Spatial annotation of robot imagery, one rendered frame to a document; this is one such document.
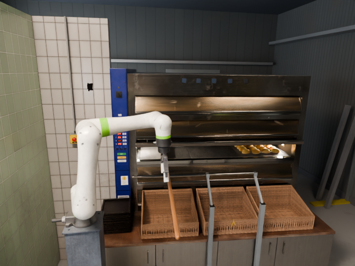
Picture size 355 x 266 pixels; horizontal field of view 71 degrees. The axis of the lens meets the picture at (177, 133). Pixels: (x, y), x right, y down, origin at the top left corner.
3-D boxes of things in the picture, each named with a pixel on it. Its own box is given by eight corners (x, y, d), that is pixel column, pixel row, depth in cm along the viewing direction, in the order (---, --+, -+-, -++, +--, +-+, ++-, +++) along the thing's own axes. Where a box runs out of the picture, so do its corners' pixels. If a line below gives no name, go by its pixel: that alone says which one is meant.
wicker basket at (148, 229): (142, 211, 283) (141, 189, 276) (191, 209, 289) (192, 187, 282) (140, 239, 236) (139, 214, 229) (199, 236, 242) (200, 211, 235)
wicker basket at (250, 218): (194, 209, 289) (195, 187, 283) (241, 207, 295) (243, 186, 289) (203, 236, 242) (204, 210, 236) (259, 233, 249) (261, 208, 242)
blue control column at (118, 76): (130, 184, 479) (127, 69, 427) (139, 184, 481) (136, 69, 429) (119, 257, 293) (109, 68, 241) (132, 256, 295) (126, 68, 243)
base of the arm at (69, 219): (49, 230, 149) (48, 221, 147) (56, 217, 163) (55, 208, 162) (95, 226, 153) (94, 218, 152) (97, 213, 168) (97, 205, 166)
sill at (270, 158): (137, 162, 276) (136, 159, 275) (290, 159, 296) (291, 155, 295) (136, 164, 271) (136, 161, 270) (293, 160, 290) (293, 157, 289)
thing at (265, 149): (227, 140, 355) (227, 136, 354) (259, 140, 361) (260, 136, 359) (242, 154, 297) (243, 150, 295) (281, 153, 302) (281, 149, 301)
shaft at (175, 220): (180, 240, 146) (180, 236, 146) (175, 240, 146) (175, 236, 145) (164, 149, 311) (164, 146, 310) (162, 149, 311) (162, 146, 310)
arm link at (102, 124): (78, 144, 141) (74, 123, 137) (76, 139, 152) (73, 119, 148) (111, 139, 148) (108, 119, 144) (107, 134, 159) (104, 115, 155)
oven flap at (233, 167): (137, 184, 275) (137, 165, 277) (291, 179, 295) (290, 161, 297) (137, 184, 271) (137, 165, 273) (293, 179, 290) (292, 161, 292)
